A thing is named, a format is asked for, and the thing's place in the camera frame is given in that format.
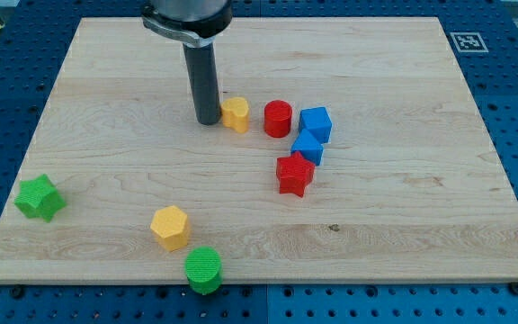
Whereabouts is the red star block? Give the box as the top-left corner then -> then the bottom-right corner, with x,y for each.
275,151 -> 316,197

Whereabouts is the yellow heart block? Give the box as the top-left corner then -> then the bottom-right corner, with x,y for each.
220,97 -> 250,133

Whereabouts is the green star block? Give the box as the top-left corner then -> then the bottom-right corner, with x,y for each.
13,174 -> 67,222

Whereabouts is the blue triangular block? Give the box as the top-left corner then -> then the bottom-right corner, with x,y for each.
290,130 -> 324,166

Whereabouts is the red cylinder block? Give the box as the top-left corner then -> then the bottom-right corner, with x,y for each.
263,100 -> 292,138

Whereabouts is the blue cube block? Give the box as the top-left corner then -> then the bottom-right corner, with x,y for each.
299,106 -> 333,144

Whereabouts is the wooden board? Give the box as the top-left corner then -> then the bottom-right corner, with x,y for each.
0,17 -> 518,285

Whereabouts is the yellow hexagon block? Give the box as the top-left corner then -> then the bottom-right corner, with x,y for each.
150,205 -> 191,252

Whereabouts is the green cylinder block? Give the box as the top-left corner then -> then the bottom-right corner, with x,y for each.
184,247 -> 223,295

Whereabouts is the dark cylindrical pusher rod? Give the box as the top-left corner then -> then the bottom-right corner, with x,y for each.
183,43 -> 221,125

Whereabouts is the white fiducial marker tag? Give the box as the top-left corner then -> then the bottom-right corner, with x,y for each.
450,31 -> 488,53

